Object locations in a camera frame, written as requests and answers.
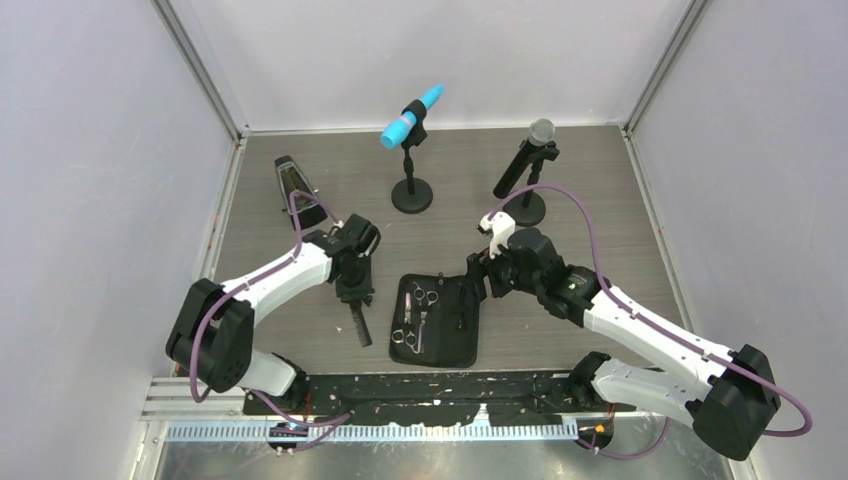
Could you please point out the silver scissors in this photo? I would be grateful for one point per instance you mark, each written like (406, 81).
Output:
(425, 299)
(405, 334)

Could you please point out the aluminium rail front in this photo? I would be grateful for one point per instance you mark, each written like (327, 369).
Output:
(240, 416)

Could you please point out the black zip tool case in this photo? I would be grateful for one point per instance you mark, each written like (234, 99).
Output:
(443, 346)

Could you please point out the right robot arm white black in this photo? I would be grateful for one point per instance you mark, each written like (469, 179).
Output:
(698, 383)

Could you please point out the blue microphone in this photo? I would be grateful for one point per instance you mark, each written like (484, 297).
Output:
(408, 130)

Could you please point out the right black microphone stand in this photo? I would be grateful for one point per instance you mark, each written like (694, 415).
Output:
(529, 209)

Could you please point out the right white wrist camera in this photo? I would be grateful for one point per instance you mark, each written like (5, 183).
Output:
(498, 227)

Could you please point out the left black microphone stand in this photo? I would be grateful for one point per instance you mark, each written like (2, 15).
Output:
(411, 195)

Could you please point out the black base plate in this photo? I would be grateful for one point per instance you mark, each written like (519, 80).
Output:
(438, 399)

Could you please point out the black microphone stand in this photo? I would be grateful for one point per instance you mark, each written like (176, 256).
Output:
(529, 209)
(411, 195)

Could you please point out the black comb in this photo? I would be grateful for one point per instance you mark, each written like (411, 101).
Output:
(360, 324)

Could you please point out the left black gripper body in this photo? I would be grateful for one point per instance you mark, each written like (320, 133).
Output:
(357, 284)

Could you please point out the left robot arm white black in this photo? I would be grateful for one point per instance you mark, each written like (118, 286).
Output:
(213, 335)

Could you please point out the black silver microphone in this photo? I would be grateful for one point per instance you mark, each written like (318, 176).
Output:
(538, 145)

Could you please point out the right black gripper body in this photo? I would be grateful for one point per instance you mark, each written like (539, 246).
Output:
(499, 270)

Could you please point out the black metronome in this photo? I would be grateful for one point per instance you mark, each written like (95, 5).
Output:
(300, 198)

